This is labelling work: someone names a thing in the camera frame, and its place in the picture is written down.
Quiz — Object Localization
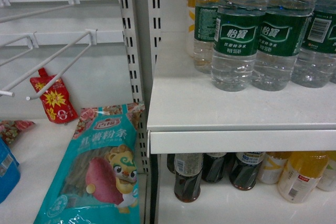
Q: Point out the white upper shelf board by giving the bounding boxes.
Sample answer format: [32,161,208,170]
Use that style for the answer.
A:
[147,32,335,154]

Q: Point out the back water bottle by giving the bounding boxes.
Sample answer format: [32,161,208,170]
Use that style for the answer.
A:
[193,0,219,74]

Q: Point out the front water bottle green label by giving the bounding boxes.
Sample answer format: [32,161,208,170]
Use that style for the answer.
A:
[211,0,268,92]

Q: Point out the right water bottle barcode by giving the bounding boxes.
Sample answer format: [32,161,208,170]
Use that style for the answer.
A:
[291,0,335,88]

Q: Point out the dark tea bottle front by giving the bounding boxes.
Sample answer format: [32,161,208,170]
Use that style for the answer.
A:
[174,153,203,203]

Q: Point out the dark tea bottle middle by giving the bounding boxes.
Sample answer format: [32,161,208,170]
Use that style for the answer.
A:
[202,152,227,183]

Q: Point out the dark suntory tea bottle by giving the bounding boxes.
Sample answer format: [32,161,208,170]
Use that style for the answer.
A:
[229,152,266,190]

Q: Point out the teal noodle packet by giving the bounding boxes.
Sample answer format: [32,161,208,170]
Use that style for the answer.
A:
[35,102,145,223]

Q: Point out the yellow drink bottle upper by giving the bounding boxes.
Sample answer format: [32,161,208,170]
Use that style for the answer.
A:
[186,0,196,57]

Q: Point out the red sauce pouch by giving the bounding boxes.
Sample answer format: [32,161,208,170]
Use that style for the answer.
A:
[30,68,78,124]

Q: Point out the white yellow drink bottle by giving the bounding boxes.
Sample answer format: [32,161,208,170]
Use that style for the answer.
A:
[257,151,292,185]

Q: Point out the yellow juice bottle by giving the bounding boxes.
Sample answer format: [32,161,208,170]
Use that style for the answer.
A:
[277,151,329,204]

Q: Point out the floral snack packet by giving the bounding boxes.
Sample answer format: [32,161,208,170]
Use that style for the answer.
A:
[1,120,35,146]

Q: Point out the blue packet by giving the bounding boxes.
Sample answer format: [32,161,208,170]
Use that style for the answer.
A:
[0,139,20,203]

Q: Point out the far right juice bottle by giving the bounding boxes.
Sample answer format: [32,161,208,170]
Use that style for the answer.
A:
[317,151,335,191]

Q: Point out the white slotted upright post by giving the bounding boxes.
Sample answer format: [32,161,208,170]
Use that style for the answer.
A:
[119,0,158,223]

